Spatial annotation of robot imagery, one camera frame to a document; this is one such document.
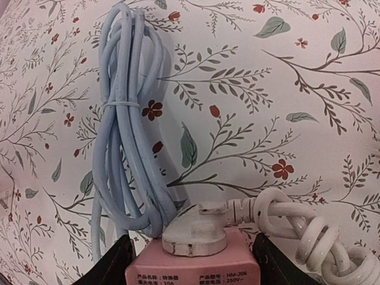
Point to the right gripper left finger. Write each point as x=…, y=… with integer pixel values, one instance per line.
x=110, y=269

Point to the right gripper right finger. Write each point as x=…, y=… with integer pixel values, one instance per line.
x=275, y=267

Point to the pink cube adapter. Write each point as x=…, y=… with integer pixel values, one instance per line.
x=235, y=265

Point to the white long power strip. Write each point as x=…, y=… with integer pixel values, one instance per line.
x=199, y=231

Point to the floral tablecloth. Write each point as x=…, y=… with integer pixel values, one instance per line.
x=251, y=95

